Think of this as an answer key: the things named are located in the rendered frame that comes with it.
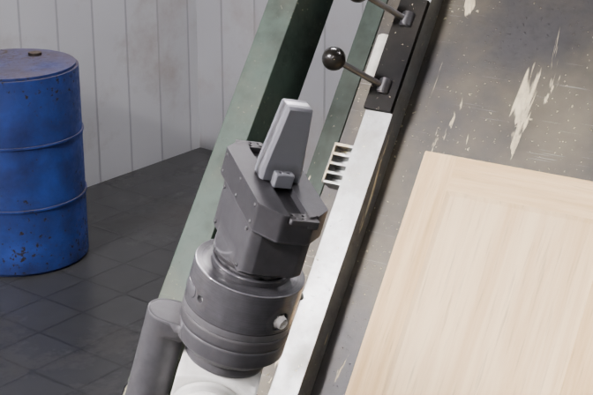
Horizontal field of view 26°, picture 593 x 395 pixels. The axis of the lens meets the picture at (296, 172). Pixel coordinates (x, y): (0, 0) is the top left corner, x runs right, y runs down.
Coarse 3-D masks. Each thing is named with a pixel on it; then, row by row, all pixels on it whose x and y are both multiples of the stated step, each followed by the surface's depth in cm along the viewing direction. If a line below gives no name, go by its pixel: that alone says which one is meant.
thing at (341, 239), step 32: (416, 64) 209; (384, 128) 204; (352, 160) 205; (384, 160) 205; (352, 192) 203; (352, 224) 201; (320, 256) 201; (352, 256) 201; (320, 288) 199; (320, 320) 197; (288, 352) 198; (320, 352) 198; (288, 384) 196
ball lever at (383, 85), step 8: (328, 48) 200; (336, 48) 200; (328, 56) 199; (336, 56) 199; (344, 56) 200; (328, 64) 200; (336, 64) 200; (344, 64) 202; (360, 72) 203; (368, 80) 204; (376, 80) 205; (384, 80) 205; (384, 88) 205
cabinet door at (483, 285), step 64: (448, 192) 198; (512, 192) 193; (576, 192) 189; (448, 256) 194; (512, 256) 190; (576, 256) 185; (384, 320) 195; (448, 320) 190; (512, 320) 186; (576, 320) 182; (384, 384) 191; (448, 384) 187; (512, 384) 183; (576, 384) 178
